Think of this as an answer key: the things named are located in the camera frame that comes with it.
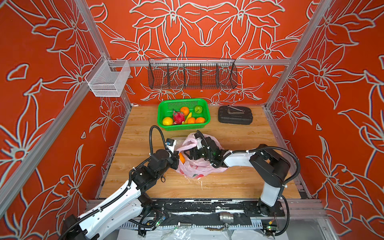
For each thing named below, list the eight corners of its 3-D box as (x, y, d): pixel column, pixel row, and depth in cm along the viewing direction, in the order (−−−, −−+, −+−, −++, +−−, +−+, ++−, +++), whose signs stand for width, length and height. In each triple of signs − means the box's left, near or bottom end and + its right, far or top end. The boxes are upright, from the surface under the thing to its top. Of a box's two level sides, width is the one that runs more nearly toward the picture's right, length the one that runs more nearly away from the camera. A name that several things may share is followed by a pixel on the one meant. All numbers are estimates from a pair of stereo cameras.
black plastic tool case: (219, 124, 109) (220, 119, 104) (217, 111, 117) (218, 105, 112) (252, 124, 109) (255, 119, 104) (247, 111, 117) (250, 105, 112)
